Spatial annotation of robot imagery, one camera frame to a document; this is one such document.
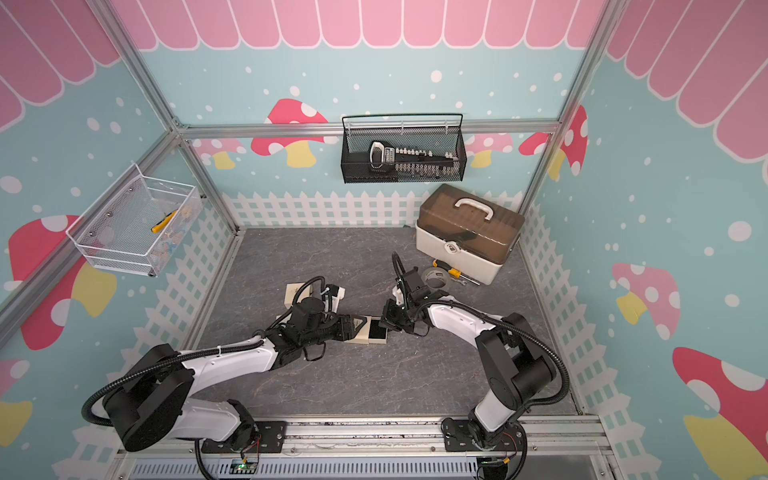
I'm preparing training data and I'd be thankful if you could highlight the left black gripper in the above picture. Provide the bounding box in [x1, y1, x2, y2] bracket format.
[302, 313, 368, 347]

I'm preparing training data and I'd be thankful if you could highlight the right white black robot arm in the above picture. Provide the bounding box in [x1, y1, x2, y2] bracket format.
[381, 252, 570, 451]

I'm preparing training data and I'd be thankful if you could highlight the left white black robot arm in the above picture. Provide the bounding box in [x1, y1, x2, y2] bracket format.
[81, 276, 368, 452]

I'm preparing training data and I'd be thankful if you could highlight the clear tape roll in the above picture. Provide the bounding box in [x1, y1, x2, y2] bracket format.
[421, 267, 451, 290]

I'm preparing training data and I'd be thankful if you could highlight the brown lid white toolbox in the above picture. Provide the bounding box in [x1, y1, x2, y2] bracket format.
[416, 184, 525, 285]

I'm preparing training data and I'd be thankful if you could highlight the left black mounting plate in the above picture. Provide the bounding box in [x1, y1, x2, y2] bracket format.
[201, 420, 287, 455]

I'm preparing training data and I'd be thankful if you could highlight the black mounting plate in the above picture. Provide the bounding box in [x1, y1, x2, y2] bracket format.
[440, 417, 527, 454]
[201, 420, 287, 455]

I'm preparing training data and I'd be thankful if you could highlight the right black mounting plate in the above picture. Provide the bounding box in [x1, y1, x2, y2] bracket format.
[440, 417, 527, 454]

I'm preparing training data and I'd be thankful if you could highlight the black socket bit set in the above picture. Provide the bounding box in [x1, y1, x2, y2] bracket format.
[368, 141, 463, 181]

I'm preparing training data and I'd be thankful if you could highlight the small green circuit board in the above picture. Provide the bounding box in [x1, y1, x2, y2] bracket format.
[229, 459, 259, 475]

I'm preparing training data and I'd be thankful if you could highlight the yellow black utility knife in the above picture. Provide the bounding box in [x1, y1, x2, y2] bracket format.
[151, 210, 177, 234]

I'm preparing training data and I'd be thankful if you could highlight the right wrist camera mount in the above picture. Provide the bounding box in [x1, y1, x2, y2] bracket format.
[393, 267, 432, 307]

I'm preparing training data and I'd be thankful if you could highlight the black wire wall basket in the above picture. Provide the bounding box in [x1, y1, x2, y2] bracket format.
[341, 113, 467, 183]

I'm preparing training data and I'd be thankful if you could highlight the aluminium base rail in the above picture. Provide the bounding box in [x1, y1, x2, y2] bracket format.
[108, 415, 624, 479]

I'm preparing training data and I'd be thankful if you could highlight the white wire wall basket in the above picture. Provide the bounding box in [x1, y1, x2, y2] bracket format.
[66, 164, 205, 277]

